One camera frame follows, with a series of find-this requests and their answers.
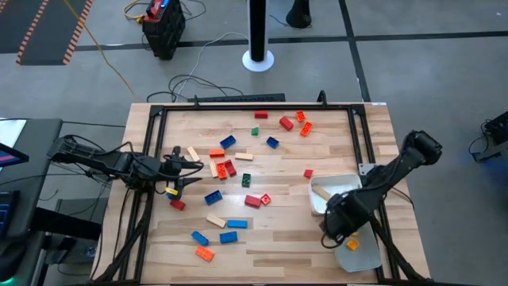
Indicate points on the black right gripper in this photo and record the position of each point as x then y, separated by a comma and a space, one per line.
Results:
345, 216

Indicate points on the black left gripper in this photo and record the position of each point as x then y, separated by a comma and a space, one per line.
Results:
174, 168

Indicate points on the yellow studded block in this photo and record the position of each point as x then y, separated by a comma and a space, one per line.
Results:
352, 244

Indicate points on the white plastic bin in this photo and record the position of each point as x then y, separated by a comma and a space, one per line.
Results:
341, 184
357, 260

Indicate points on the red rectangular block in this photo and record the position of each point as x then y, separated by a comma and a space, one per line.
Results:
252, 201
286, 123
177, 205
230, 168

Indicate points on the olive block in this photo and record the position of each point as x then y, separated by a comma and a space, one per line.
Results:
321, 192

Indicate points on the green studded block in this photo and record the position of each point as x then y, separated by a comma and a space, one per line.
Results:
246, 180

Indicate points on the blue rectangular block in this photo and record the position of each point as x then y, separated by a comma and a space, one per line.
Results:
199, 238

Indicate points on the small green block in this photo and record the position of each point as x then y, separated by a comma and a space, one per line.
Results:
255, 131

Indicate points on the small red studded block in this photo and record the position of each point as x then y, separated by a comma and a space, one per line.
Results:
266, 199

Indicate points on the small blue studded block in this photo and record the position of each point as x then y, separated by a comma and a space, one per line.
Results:
272, 142

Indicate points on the small orange studded block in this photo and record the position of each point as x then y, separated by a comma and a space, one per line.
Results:
300, 116

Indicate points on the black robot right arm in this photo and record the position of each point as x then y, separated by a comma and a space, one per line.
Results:
397, 167

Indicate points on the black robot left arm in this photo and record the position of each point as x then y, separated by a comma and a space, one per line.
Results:
103, 161

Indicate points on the silver mounting plate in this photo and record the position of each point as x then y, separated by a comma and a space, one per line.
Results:
366, 168

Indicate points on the large orange studded block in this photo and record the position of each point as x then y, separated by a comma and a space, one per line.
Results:
204, 253

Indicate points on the black power strip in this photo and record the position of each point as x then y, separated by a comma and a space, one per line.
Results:
238, 98

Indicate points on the red flat block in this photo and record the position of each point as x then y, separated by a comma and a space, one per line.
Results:
260, 114

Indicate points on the black under-desk shelf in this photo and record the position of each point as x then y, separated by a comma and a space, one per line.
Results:
67, 222

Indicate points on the black red tool case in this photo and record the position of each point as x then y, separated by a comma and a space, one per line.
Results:
164, 28

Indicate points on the black side desk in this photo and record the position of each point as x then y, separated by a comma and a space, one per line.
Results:
35, 178

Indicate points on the black pole white base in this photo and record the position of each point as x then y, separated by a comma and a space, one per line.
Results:
258, 28

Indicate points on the black floor device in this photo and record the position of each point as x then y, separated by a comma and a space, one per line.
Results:
496, 135

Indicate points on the tilted monitor screen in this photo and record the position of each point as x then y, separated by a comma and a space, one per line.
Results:
10, 157

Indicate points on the white paper sheet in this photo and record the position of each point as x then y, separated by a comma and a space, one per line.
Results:
10, 131

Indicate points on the black keyboard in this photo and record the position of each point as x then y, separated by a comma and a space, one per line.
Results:
8, 214

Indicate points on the black cone-shaped stand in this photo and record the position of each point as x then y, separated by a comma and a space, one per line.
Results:
298, 14

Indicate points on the black striped floor mat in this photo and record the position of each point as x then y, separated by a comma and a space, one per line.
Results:
47, 28

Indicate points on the black table frame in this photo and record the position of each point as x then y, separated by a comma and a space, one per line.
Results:
258, 107

